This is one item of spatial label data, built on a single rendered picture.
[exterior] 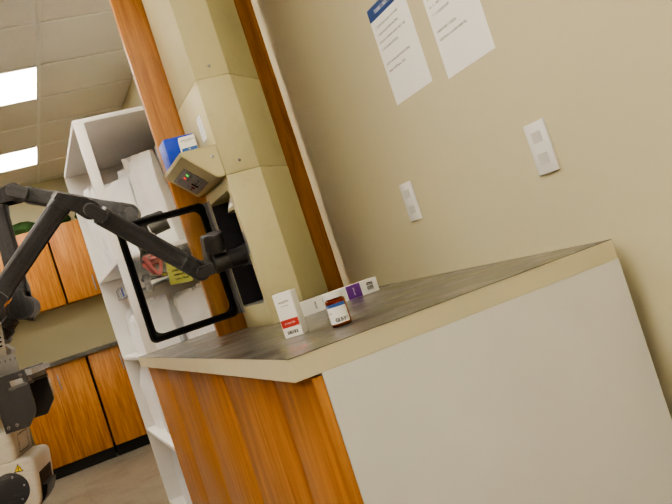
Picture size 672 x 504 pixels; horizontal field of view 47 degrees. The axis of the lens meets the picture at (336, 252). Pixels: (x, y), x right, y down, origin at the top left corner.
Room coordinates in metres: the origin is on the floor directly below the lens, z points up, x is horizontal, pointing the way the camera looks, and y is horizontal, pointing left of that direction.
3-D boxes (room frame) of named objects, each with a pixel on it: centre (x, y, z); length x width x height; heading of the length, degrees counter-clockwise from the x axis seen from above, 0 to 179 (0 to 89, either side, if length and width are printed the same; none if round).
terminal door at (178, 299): (2.55, 0.51, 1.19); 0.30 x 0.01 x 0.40; 114
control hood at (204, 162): (2.45, 0.36, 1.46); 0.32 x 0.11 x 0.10; 22
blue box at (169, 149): (2.53, 0.39, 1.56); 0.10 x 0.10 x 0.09; 22
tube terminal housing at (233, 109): (2.52, 0.19, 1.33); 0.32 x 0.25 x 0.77; 22
